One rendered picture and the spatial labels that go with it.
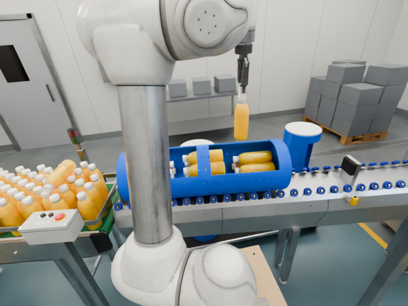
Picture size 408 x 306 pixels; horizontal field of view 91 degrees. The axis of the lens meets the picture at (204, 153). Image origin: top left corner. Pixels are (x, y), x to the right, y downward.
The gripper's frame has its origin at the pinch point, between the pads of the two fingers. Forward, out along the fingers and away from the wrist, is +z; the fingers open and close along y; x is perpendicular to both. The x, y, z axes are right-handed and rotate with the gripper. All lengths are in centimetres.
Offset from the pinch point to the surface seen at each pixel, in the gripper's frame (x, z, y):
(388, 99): -278, 84, 198
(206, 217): 22, 64, -17
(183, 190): 33, 43, -17
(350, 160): -63, 43, -4
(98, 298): 89, 103, -34
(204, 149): 19.7, 26.7, -4.4
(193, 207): 29, 57, -15
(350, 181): -63, 55, -9
